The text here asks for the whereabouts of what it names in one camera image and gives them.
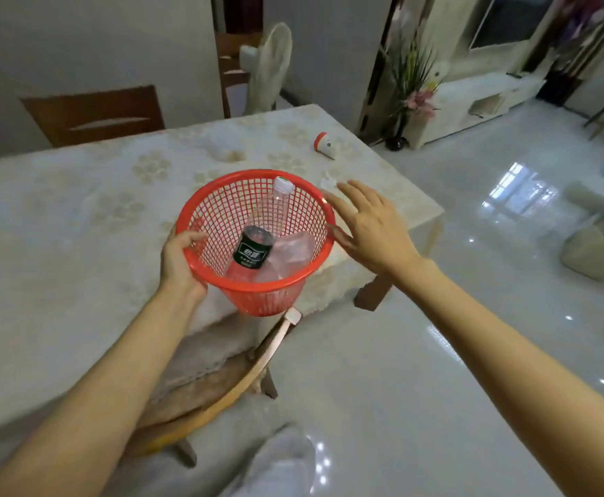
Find person's right hand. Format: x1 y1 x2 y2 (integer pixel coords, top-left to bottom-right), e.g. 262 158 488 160
322 179 427 286

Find person's left hand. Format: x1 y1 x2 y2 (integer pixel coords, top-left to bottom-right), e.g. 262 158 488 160
159 230 210 306

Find red plastic mesh basket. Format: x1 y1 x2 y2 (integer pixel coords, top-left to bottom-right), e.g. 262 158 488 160
176 169 336 317

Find person's left forearm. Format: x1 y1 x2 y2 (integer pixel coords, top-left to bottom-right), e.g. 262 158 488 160
0 284 207 497

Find person's right forearm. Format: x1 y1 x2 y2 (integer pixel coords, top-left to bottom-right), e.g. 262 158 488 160
392 257 604 497

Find clear crumpled plastic bottle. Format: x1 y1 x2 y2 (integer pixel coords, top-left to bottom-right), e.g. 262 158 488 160
255 230 317 282

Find small white bottle red cap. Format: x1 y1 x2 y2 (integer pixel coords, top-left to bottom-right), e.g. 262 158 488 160
313 131 338 161

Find green label plastic bottle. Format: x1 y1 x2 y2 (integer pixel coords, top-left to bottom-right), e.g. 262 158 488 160
224 176 296 282

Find wooden table leg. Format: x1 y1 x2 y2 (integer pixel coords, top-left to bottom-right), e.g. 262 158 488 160
354 274 393 311

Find black vase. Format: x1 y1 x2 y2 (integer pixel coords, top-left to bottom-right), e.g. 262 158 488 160
385 111 411 152

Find cream floral tablecloth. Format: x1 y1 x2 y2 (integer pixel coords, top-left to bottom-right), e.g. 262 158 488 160
0 103 446 451

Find pink flowers with green leaves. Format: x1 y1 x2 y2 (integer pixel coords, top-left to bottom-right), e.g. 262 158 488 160
382 36 442 125

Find white television cabinet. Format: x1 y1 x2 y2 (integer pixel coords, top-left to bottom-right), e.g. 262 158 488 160
408 72 546 150

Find white standing fan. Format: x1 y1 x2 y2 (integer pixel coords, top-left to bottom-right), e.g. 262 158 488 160
239 22 293 117

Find brown wooden chair with slot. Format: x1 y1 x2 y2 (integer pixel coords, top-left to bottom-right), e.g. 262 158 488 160
21 85 165 149

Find curved-back wooden chair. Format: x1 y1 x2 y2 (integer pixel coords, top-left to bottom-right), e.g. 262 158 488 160
126 306 303 469

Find dark wooden slatted chair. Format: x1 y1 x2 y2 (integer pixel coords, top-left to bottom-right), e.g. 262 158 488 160
215 31 264 119

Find flat screen television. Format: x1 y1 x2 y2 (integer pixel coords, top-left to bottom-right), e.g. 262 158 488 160
468 0 558 51

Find cream box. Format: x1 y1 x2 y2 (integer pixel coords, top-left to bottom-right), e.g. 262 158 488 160
560 209 604 282

